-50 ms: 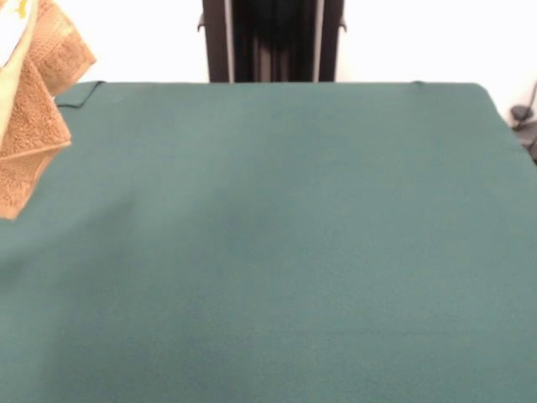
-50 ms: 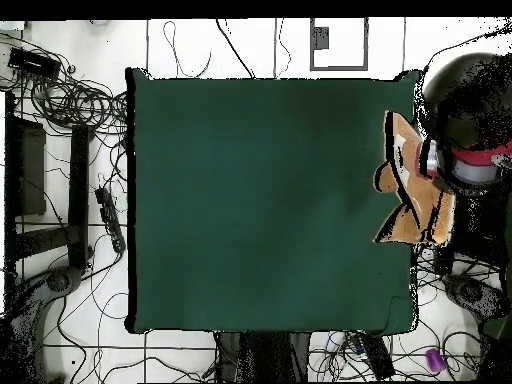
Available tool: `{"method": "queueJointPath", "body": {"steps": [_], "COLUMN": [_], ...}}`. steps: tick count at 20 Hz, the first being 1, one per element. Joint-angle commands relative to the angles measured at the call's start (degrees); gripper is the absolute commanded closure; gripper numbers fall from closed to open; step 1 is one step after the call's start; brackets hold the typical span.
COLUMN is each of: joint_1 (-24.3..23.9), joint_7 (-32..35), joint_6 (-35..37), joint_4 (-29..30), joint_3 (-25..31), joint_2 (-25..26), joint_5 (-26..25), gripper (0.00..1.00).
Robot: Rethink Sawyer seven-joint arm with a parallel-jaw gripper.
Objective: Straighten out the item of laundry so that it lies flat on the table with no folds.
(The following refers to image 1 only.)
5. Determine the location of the orange terry towel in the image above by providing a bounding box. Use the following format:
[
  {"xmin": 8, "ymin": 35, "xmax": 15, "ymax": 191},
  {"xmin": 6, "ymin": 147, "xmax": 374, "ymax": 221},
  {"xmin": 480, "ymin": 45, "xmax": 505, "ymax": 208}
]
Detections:
[{"xmin": 0, "ymin": 0, "xmax": 97, "ymax": 222}]

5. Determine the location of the dark green table cloth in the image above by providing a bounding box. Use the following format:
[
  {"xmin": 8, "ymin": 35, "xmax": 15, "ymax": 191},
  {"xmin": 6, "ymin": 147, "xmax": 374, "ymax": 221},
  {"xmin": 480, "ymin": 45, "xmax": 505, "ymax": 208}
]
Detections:
[{"xmin": 0, "ymin": 80, "xmax": 537, "ymax": 403}]

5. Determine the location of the grey black stand base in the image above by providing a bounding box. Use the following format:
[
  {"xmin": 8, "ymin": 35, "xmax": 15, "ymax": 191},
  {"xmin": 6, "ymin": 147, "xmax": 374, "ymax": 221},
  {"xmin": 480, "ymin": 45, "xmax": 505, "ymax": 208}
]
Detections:
[{"xmin": 510, "ymin": 79, "xmax": 537, "ymax": 165}]

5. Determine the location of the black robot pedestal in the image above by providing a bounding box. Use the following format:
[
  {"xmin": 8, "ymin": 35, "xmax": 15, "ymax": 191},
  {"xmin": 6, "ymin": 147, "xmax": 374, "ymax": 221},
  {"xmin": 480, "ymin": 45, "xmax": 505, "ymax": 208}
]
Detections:
[{"xmin": 195, "ymin": 0, "xmax": 348, "ymax": 83}]

